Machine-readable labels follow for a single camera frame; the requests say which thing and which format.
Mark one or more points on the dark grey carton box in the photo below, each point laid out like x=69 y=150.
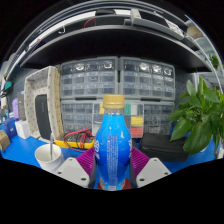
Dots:
x=21 y=106

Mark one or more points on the yellow multimeter with red leads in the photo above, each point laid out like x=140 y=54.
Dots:
x=75 y=140

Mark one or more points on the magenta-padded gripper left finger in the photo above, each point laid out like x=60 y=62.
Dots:
x=71 y=171

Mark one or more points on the white ribbed cup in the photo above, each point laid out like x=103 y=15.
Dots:
x=48 y=163

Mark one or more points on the green leafy plant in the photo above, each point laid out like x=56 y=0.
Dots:
x=200 y=120

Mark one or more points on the small white box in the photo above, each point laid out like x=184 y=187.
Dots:
x=22 y=130

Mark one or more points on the beige perforated tray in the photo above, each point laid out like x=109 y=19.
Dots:
x=43 y=81

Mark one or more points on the blue drink bottle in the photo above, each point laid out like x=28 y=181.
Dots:
x=112 y=150

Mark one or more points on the blue carton box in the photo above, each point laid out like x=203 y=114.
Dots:
x=10 y=128

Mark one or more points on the clear organizer with coloured parts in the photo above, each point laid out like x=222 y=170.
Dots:
x=136 y=121

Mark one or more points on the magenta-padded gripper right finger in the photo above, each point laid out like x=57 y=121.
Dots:
x=153 y=170

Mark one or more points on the thin stirrer in cup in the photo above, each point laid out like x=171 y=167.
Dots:
x=51 y=146

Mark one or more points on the flat black case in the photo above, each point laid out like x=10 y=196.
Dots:
x=163 y=148

